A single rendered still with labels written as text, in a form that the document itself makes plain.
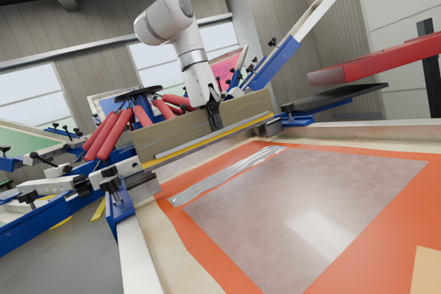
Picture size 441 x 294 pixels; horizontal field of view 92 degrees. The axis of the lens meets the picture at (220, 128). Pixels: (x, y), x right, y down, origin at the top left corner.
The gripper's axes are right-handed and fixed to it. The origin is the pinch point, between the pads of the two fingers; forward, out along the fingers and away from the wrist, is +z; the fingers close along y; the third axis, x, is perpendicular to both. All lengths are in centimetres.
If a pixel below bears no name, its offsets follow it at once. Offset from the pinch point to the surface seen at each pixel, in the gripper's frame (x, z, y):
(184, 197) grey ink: -14.5, 13.6, 3.6
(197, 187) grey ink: -10.4, 13.3, 2.4
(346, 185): 5.7, 14.0, 29.9
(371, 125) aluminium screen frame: 26.0, 10.3, 24.6
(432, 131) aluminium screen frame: 25.9, 11.7, 34.8
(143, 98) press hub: 1, -19, -86
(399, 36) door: 332, -10, -83
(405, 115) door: 335, 98, -93
